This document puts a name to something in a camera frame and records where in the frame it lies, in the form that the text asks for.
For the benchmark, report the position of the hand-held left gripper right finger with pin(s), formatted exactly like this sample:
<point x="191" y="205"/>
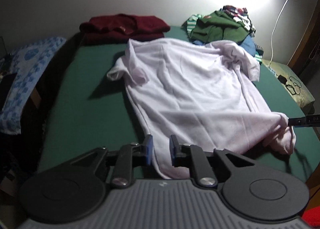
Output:
<point x="172" y="148"/>

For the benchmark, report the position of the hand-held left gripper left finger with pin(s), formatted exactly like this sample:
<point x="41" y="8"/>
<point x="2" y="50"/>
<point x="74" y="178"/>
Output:
<point x="149" y="148"/>

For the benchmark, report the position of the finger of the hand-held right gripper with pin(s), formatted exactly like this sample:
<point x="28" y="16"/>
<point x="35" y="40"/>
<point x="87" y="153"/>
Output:
<point x="296" y="121"/>

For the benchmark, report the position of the white polo shirt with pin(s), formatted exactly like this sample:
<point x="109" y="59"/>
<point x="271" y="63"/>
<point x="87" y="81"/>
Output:
<point x="187" y="93"/>

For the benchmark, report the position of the black charger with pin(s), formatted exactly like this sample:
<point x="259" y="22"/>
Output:
<point x="282" y="79"/>

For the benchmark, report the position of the wooden headboard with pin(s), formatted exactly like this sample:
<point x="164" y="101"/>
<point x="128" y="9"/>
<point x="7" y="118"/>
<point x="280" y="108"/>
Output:
<point x="310" y="51"/>

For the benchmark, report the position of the green white striped garment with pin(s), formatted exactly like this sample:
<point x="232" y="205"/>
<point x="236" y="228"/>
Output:
<point x="259" y="57"/>
<point x="191" y="22"/>

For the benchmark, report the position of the person's red garment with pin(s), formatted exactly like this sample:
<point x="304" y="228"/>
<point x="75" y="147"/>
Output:
<point x="312" y="219"/>

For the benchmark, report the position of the green garment with white print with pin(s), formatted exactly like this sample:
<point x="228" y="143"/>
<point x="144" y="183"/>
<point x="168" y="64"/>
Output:
<point x="243" y="22"/>

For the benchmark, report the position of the green sweater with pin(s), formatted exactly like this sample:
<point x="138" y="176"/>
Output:
<point x="215" y="28"/>

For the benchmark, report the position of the maroon sweater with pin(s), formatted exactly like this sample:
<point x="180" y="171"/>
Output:
<point x="120" y="26"/>

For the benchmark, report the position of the red blue plaid garment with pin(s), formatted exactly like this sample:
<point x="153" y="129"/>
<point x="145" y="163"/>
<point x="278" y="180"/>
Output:
<point x="232" y="9"/>

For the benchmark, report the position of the blue paw print blanket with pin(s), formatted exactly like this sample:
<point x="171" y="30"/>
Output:
<point x="27" y="68"/>

